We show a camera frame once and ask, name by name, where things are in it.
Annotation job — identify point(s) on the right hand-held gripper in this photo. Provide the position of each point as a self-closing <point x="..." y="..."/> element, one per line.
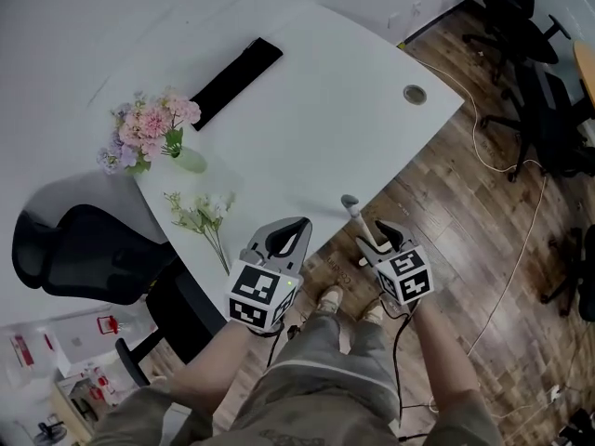
<point x="404" y="277"/>

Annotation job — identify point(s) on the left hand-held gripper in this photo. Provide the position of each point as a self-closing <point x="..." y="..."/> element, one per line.
<point x="260" y="295"/>

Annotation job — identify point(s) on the person's right forearm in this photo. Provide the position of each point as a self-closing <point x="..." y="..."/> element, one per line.
<point x="441" y="351"/>

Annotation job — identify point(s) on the person's left forearm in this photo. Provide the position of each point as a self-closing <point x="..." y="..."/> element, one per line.
<point x="218" y="360"/>

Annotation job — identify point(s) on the person's right shoe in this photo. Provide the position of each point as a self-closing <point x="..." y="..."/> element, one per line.
<point x="372" y="311"/>

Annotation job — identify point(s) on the person's shoe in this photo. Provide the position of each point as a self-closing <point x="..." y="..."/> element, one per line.
<point x="331" y="297"/>
<point x="372" y="311"/>

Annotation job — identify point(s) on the person's left shoe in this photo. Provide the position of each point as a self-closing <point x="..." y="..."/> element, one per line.
<point x="331" y="297"/>

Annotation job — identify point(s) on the white flower sprig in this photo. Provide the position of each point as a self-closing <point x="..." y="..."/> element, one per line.
<point x="204" y="216"/>

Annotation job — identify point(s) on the person's grey trousers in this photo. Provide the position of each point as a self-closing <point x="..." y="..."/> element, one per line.
<point x="325" y="342"/>

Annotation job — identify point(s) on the pale green vase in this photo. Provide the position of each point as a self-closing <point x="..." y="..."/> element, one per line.
<point x="193" y="161"/>

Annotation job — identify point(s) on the grey desk grommet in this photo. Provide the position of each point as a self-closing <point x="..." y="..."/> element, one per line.
<point x="414" y="94"/>

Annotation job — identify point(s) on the person's grey shirt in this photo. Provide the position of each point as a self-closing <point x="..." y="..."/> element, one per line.
<point x="302" y="411"/>

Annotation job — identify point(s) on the pink flower bouquet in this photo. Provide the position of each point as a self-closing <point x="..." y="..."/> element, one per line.
<point x="149" y="128"/>

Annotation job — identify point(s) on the black mesh office chair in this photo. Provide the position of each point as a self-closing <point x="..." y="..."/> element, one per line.
<point x="578" y="277"/>
<point x="511" y="21"/>
<point x="553" y="128"/>
<point x="93" y="258"/>

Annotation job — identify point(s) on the white power strip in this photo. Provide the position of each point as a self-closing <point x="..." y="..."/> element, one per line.
<point x="556" y="393"/>

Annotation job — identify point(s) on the black baseboard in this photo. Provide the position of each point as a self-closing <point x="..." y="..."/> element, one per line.
<point x="441" y="21"/>

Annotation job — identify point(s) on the pile of white red-print cartons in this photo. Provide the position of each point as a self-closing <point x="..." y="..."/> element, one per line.
<point x="70" y="342"/>

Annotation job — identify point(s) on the round wooden table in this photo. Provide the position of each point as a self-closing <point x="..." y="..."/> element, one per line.
<point x="586" y="77"/>

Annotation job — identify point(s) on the frosted glass partition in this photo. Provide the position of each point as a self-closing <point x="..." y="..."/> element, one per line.
<point x="581" y="7"/>

